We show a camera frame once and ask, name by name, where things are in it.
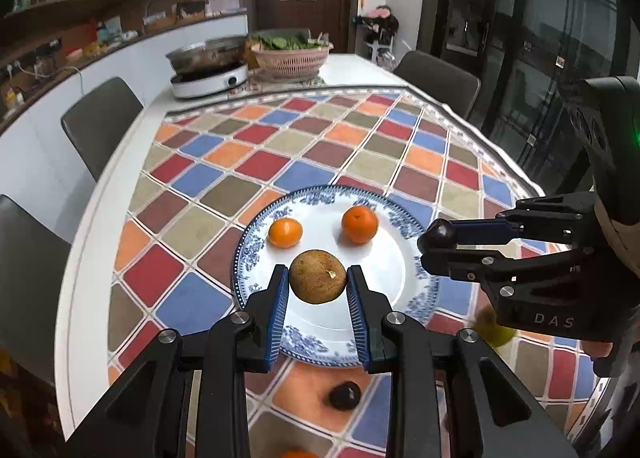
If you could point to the green leafy vegetables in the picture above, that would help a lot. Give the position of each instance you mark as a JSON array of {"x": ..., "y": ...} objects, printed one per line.
[{"x": 290, "y": 42}]

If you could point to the brown kiwi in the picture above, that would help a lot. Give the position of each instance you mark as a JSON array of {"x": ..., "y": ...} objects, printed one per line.
[{"x": 318, "y": 277}]

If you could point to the white induction cooker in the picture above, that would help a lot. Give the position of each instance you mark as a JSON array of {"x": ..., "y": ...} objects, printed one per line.
[{"x": 210, "y": 83}]

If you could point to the blue and white porcelain plate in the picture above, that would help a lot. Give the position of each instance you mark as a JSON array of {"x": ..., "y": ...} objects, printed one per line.
[{"x": 320, "y": 248}]

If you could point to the person's right hand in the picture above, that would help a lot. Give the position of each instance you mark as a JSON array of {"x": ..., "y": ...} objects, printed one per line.
[{"x": 620, "y": 243}]

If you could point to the large green citrus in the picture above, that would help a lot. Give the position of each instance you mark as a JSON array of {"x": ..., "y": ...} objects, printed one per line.
[{"x": 487, "y": 334}]

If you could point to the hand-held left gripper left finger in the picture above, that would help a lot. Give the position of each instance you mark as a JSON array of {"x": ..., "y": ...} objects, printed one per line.
[{"x": 277, "y": 320}]

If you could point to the black framed glass sliding door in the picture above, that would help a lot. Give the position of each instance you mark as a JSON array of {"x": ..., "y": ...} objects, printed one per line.
[{"x": 525, "y": 38}]

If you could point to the pink plastic basket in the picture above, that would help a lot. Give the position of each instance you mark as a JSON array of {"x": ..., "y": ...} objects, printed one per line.
[{"x": 292, "y": 63}]

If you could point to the patterned trivet mat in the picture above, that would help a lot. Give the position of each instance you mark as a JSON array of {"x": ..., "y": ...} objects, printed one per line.
[{"x": 285, "y": 83}]

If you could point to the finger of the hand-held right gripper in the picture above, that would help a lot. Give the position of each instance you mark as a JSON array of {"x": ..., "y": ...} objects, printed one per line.
[
  {"x": 545, "y": 225},
  {"x": 475, "y": 265}
]

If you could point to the rack with pink toy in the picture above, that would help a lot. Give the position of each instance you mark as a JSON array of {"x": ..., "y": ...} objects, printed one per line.
[{"x": 380, "y": 28}]

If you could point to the orange tangerine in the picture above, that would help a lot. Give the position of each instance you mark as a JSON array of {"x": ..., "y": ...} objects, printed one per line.
[
  {"x": 359, "y": 224},
  {"x": 285, "y": 232},
  {"x": 300, "y": 454}
]

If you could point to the grey dining chair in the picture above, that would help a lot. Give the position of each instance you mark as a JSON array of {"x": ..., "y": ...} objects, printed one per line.
[
  {"x": 437, "y": 80},
  {"x": 27, "y": 288},
  {"x": 102, "y": 123}
]

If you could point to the black bag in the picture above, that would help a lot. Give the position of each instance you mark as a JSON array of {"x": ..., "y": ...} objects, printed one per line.
[{"x": 191, "y": 9}]

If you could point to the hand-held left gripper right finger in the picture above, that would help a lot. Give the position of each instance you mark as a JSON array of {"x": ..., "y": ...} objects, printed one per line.
[{"x": 359, "y": 320}]

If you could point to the steel hot pot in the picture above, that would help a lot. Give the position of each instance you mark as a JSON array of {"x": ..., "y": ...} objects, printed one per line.
[{"x": 205, "y": 54}]

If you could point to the white counter cabinet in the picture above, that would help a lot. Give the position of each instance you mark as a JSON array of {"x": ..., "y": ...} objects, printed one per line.
[{"x": 50, "y": 163}]

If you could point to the colourful checkered tablecloth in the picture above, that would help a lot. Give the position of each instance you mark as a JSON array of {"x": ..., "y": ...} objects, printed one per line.
[{"x": 300, "y": 148}]

